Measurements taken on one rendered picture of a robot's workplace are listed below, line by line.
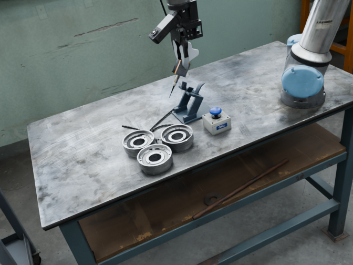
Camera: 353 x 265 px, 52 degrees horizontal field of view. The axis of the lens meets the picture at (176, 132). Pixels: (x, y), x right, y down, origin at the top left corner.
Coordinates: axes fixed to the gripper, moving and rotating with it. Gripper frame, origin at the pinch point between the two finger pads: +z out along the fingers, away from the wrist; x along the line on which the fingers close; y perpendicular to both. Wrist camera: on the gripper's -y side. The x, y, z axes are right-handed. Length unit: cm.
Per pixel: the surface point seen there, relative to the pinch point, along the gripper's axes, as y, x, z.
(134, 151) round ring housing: -26.0, -12.2, 16.6
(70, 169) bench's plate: -46, -4, 20
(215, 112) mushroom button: 2.6, -15.0, 12.5
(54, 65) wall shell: -30, 149, 42
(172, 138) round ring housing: -12.4, -11.6, 17.9
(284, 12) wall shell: 163, 139, 55
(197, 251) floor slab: -6, 3, 100
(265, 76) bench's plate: 37.7, 5.0, 19.8
